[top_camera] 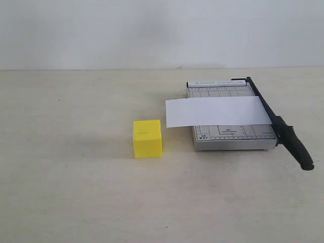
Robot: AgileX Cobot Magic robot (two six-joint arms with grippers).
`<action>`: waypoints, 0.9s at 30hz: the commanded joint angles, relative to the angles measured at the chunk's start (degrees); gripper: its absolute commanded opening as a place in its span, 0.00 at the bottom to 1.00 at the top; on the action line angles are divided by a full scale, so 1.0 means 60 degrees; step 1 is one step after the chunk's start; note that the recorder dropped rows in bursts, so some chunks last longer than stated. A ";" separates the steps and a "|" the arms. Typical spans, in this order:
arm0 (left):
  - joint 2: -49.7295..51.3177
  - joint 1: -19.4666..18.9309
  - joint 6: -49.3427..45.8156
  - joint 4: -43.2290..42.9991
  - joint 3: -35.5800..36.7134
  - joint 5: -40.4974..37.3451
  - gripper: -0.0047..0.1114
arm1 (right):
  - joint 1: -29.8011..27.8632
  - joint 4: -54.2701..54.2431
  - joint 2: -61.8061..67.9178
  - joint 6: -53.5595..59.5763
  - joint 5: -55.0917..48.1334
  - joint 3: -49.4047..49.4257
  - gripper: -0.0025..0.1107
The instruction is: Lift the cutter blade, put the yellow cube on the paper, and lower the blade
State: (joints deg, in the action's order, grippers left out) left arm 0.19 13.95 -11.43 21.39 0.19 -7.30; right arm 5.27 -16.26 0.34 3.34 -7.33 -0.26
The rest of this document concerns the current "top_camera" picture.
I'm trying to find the yellow cube block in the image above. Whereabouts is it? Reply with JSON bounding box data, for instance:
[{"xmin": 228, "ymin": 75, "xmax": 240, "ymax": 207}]
[{"xmin": 133, "ymin": 119, "xmax": 163, "ymax": 159}]

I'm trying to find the white paper sheet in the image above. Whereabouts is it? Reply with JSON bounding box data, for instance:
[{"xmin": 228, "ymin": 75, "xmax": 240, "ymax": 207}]
[{"xmin": 166, "ymin": 96, "xmax": 272, "ymax": 128}]

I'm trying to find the black cutter blade arm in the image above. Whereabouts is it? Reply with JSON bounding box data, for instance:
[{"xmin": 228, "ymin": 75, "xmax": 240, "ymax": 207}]
[{"xmin": 231, "ymin": 77, "xmax": 314, "ymax": 171}]

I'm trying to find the grey paper cutter base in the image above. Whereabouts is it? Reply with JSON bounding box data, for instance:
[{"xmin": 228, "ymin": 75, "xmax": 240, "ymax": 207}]
[{"xmin": 186, "ymin": 78, "xmax": 277, "ymax": 151}]

